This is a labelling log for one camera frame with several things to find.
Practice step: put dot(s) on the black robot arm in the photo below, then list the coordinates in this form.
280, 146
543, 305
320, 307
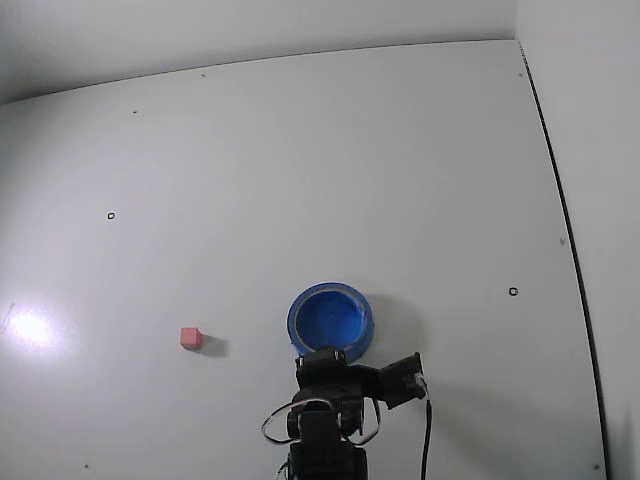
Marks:
325, 450

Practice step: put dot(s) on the blue tape roll bin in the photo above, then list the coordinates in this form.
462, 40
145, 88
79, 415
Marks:
327, 320

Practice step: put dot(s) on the small cube block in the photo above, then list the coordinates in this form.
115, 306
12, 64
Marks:
190, 338

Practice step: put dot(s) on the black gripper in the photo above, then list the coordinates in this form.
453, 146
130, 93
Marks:
324, 361

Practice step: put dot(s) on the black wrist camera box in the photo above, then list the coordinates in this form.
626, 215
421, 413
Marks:
400, 380

